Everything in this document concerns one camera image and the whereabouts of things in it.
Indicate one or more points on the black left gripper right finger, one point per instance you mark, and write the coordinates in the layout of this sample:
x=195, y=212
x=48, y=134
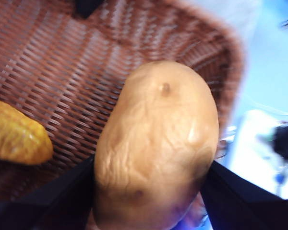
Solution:
x=249, y=208

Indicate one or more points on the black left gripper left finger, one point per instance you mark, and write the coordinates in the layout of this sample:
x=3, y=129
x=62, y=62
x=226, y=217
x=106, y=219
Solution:
x=50, y=208

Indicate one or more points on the yellow corn cob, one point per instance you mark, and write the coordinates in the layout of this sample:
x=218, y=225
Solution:
x=16, y=136

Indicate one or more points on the brown potato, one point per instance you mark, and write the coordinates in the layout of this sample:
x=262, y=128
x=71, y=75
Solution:
x=156, y=143

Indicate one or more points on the brown woven wicker basket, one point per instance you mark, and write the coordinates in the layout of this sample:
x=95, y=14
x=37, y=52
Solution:
x=69, y=64

